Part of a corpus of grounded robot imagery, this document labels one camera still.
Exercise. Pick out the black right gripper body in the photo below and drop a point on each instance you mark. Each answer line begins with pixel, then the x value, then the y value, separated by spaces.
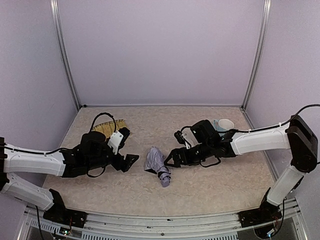
pixel 180 156

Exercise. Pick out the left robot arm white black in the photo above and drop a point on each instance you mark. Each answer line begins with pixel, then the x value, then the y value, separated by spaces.
pixel 94 151

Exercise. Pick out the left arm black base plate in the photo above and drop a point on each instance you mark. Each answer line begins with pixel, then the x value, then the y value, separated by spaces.
pixel 66 216

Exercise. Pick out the light blue plastic jug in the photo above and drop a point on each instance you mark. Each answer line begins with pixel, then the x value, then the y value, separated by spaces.
pixel 223 125

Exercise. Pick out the aluminium corner post right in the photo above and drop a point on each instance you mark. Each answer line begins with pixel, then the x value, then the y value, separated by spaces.
pixel 258 54

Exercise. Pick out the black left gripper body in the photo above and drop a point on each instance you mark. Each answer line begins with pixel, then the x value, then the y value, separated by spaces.
pixel 121 163

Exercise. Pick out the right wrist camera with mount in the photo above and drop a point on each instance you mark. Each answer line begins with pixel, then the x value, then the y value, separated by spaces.
pixel 184 139

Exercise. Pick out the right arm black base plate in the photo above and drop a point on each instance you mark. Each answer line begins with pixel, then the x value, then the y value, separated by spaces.
pixel 258 216

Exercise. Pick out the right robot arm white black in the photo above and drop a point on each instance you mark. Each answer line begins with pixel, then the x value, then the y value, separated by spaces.
pixel 294 135

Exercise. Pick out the aluminium corner post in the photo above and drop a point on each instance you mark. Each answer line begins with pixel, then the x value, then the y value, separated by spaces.
pixel 63 52
pixel 258 54

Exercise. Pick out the aluminium front rail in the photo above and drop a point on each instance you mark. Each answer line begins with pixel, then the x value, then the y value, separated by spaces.
pixel 108 226

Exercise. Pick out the lilac umbrella with black lining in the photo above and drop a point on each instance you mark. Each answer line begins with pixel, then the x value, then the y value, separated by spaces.
pixel 155 164

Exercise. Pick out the woven bamboo tray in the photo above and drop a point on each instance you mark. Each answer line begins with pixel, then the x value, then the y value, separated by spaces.
pixel 107 128

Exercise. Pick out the aluminium corner post left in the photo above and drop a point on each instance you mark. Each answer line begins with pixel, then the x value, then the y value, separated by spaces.
pixel 63 52

